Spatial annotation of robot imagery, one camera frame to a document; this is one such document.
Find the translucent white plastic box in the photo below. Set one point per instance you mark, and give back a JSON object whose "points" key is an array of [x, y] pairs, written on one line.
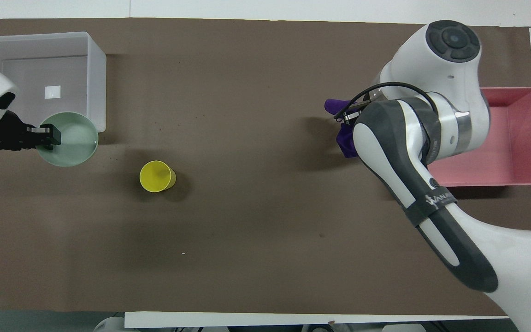
{"points": [[26, 46]]}

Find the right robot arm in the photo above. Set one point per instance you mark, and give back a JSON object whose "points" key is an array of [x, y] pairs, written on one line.
{"points": [[431, 60]]}

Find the yellow plastic cup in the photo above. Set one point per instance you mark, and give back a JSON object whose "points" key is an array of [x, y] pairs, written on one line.
{"points": [[155, 176]]}

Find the purple crumpled trash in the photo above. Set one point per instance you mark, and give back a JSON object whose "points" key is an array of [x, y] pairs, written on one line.
{"points": [[347, 142]]}

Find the light green bowl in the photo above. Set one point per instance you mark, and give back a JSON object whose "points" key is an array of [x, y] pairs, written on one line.
{"points": [[74, 143]]}

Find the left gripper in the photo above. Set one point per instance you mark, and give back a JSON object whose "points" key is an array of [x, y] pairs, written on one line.
{"points": [[7, 133]]}

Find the pink plastic bin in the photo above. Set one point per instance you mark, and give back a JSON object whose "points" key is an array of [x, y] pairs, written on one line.
{"points": [[514, 138]]}

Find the white square sticker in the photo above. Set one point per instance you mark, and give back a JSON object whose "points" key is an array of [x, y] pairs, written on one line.
{"points": [[53, 92]]}

